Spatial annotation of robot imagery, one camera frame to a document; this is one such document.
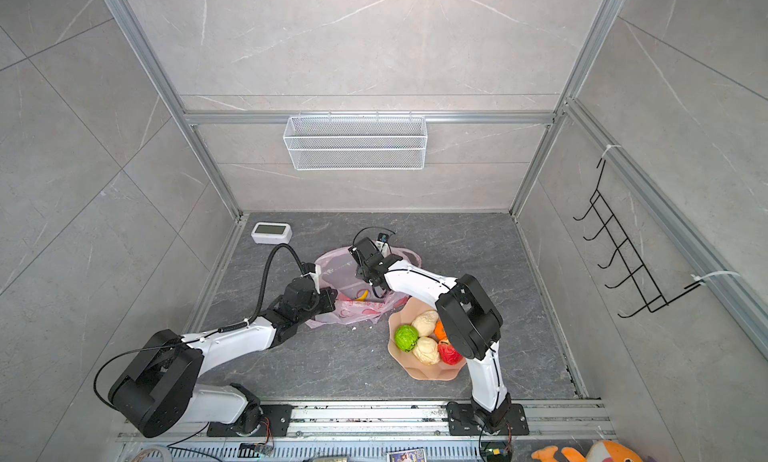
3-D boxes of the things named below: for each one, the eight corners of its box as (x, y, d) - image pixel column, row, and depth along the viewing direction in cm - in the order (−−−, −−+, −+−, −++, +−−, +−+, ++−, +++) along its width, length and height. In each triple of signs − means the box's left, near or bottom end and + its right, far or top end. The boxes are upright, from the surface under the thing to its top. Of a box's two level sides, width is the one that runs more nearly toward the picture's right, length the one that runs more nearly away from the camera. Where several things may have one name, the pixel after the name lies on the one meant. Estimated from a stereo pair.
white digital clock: (253, 245, 112) (248, 237, 108) (260, 229, 117) (255, 220, 113) (289, 246, 112) (285, 237, 108) (294, 229, 117) (290, 220, 113)
